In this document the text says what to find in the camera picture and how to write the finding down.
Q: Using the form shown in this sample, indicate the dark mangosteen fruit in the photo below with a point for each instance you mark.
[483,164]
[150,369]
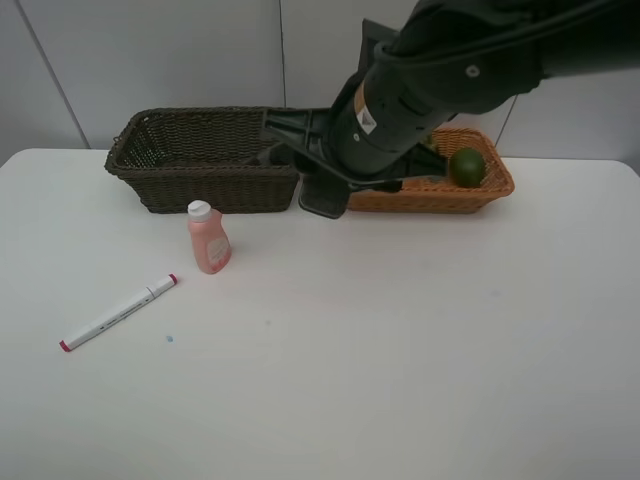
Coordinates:
[430,143]

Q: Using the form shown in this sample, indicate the dark green pump bottle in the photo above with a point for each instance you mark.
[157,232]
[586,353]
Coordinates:
[275,155]

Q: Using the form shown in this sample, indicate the orange wicker basket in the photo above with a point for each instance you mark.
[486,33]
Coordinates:
[423,195]

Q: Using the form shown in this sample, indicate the white marker red caps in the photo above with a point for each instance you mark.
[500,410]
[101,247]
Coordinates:
[119,313]

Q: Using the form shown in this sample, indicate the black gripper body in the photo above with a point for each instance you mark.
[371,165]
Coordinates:
[372,137]

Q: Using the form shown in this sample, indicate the green lime fruit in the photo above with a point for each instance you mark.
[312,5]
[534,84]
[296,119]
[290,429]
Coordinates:
[467,168]

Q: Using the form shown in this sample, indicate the pink bottle white cap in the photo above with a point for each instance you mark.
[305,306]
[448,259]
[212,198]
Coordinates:
[210,243]

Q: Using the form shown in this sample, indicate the dark brown wicker basket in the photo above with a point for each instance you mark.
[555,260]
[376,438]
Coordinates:
[173,156]

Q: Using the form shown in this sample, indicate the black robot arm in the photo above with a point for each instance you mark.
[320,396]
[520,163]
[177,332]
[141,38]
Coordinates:
[450,58]

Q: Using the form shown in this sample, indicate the dark grey whiteboard eraser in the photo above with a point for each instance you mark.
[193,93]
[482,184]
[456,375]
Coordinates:
[324,196]

